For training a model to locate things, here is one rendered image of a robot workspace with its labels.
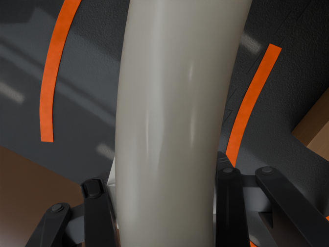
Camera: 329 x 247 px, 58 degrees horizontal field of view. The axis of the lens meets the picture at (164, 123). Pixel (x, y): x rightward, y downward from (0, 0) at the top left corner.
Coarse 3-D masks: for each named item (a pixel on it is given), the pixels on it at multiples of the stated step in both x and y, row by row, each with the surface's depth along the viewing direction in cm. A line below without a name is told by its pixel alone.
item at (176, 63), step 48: (144, 0) 7; (192, 0) 6; (240, 0) 7; (144, 48) 7; (192, 48) 6; (144, 96) 7; (192, 96) 7; (144, 144) 7; (192, 144) 7; (144, 192) 8; (192, 192) 8; (144, 240) 8; (192, 240) 8
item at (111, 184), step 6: (114, 162) 18; (114, 168) 17; (114, 174) 17; (108, 180) 16; (114, 180) 16; (108, 186) 16; (114, 186) 16; (108, 192) 16; (114, 192) 16; (114, 198) 16; (114, 204) 16; (114, 210) 16
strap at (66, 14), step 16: (80, 0) 95; (64, 16) 96; (64, 32) 98; (272, 48) 100; (48, 64) 102; (272, 64) 102; (48, 80) 104; (256, 80) 103; (48, 96) 105; (256, 96) 105; (48, 112) 107; (240, 112) 107; (48, 128) 110; (240, 128) 109
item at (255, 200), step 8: (224, 160) 18; (216, 168) 17; (216, 176) 16; (248, 176) 16; (248, 184) 15; (256, 184) 15; (248, 192) 15; (256, 192) 15; (248, 200) 15; (256, 200) 15; (264, 200) 15; (248, 208) 15; (256, 208) 15; (264, 208) 15
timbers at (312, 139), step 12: (324, 96) 104; (312, 108) 106; (324, 108) 100; (312, 120) 102; (324, 120) 97; (300, 132) 105; (312, 132) 99; (324, 132) 96; (312, 144) 98; (324, 144) 98; (324, 156) 99
